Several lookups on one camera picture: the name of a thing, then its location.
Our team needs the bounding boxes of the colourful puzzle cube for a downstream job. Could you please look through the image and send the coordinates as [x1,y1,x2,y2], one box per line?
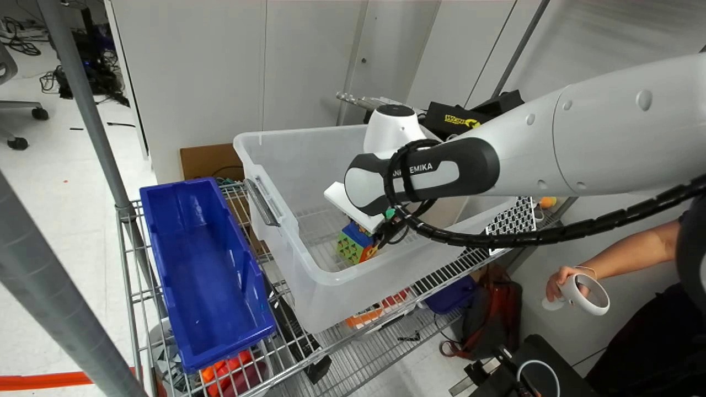
[336,221,381,265]

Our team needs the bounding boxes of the clear plastic bin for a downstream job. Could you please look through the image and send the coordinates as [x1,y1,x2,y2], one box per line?
[233,125,520,335]

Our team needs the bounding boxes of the orange and white box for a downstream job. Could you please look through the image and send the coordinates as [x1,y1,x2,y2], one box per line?
[345,288,413,330]

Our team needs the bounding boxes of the black bag with yellow print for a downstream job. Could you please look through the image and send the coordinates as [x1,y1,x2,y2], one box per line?
[423,101,493,142]

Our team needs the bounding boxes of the blue plastic lid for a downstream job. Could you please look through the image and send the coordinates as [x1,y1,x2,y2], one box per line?
[424,275,478,315]

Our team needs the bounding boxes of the cardboard box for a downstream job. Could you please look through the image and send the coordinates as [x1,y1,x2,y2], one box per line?
[179,143,245,183]

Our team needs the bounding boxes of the white perforated panel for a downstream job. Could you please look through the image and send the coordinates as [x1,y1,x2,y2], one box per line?
[485,196,537,239]

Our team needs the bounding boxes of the blue plastic bin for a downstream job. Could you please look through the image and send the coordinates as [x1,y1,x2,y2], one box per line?
[139,177,277,375]

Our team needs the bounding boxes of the black box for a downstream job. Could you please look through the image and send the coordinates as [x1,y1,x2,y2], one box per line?
[470,89,525,117]

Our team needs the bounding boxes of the red and black backpack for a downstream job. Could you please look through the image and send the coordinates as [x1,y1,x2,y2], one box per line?
[439,264,523,360]

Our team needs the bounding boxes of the orange plastic items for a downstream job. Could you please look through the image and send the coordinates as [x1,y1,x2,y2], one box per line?
[200,350,266,397]

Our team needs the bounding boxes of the thin grey rod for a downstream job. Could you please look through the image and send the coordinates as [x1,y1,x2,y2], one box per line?
[490,0,552,100]

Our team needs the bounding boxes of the hand controller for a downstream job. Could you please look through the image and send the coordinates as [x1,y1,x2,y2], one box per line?
[542,273,611,317]

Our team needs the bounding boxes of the thick grey metal pole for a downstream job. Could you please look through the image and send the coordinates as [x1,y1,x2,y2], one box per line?
[0,170,151,397]

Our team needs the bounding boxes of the person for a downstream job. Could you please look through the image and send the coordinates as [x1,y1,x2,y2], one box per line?
[545,194,706,397]

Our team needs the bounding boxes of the office chair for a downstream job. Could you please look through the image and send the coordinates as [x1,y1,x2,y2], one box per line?
[0,43,50,151]

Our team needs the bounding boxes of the orange floor tape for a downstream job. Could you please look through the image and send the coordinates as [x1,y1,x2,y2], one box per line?
[0,368,136,393]

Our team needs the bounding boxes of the grey bin handle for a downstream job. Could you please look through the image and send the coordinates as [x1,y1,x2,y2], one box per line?
[245,177,281,228]

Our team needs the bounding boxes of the wire shelf cart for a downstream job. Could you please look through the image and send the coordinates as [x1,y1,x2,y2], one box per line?
[36,0,564,397]

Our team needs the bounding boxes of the tangle of black cables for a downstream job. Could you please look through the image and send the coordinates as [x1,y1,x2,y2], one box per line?
[0,15,131,109]

